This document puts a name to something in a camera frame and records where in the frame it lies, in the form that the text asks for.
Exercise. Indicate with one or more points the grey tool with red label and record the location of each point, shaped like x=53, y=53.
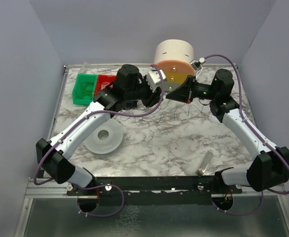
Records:
x=204, y=164

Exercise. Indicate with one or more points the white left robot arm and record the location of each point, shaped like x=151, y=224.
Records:
x=53, y=156

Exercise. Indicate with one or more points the round three-drawer cabinet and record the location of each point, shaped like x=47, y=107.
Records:
x=173, y=56

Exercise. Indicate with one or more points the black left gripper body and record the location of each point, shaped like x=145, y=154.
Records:
x=146, y=91

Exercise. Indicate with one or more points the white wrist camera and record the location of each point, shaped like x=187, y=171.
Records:
x=153, y=79
x=198, y=65

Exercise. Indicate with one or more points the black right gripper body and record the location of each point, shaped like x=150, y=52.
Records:
x=190, y=89

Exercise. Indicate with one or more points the red plastic bin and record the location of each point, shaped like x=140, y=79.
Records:
x=102, y=82

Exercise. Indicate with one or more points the white perforated cable spool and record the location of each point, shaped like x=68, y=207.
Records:
x=106, y=138

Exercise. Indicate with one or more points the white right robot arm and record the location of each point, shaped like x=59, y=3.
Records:
x=270, y=162

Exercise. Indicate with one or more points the black plastic bin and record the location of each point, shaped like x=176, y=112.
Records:
x=130, y=105

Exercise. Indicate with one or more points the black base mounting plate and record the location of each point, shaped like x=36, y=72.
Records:
x=156, y=190

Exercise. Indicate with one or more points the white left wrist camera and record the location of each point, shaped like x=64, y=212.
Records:
x=153, y=79

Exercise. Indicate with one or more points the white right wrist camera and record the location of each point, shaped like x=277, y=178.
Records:
x=198, y=65

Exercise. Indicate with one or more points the green plastic bin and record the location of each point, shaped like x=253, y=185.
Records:
x=83, y=91

